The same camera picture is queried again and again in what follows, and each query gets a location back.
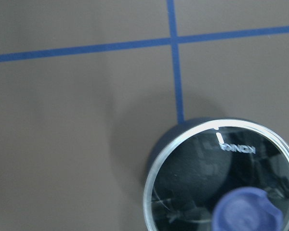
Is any glass pot lid blue knob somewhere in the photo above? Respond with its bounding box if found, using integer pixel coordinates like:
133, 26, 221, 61
143, 118, 289, 231

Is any dark blue saucepan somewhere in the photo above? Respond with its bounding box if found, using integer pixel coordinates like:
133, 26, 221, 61
144, 116, 289, 231

